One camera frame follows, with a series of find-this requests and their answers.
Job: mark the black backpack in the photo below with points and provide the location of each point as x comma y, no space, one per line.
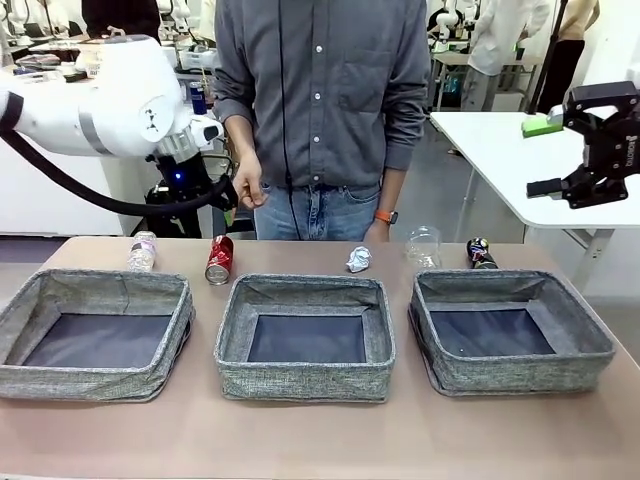
172,220

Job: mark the clear plastic cup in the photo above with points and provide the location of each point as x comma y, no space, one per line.
425,247

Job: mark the blue jeans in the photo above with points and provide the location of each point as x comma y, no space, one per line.
340,212

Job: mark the grey fabric basket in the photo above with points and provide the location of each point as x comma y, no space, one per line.
525,372
75,380
300,382

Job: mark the person's left hand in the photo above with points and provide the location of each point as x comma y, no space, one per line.
377,234

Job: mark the crushed clear plastic bottle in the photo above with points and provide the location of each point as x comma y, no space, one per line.
143,254

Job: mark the blue energy drink can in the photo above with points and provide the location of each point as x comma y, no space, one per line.
195,97

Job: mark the crumpled white paper ball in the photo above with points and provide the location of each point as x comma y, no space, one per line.
359,260

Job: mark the white lidded storage box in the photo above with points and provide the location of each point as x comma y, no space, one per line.
197,60

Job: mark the person's left forearm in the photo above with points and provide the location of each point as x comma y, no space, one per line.
387,192

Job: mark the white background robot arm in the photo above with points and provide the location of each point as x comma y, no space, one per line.
443,20

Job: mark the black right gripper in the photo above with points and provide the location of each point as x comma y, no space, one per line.
617,147

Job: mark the black printed drink can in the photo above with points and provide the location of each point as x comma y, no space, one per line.
481,255

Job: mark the black tripod pole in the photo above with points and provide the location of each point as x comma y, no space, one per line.
550,50

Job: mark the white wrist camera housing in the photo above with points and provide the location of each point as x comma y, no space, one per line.
207,131

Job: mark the orange band wristwatch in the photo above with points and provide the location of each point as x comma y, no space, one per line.
387,217

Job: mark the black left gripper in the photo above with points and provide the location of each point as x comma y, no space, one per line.
177,175

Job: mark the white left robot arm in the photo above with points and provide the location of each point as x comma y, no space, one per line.
125,90

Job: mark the person in grey shirt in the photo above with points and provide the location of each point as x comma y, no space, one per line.
350,100

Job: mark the bystander in black trousers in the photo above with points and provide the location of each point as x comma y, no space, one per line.
567,75

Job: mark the bystander in dark top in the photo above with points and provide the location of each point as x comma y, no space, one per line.
120,17

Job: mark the person's right forearm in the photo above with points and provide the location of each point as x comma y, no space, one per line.
242,137

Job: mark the red drink can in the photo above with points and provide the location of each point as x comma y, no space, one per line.
220,257

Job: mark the background wooden desk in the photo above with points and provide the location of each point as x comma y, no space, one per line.
530,61

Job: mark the large white table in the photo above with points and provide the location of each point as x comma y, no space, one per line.
500,160

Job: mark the bystander in white coat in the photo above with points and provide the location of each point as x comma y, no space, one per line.
495,45

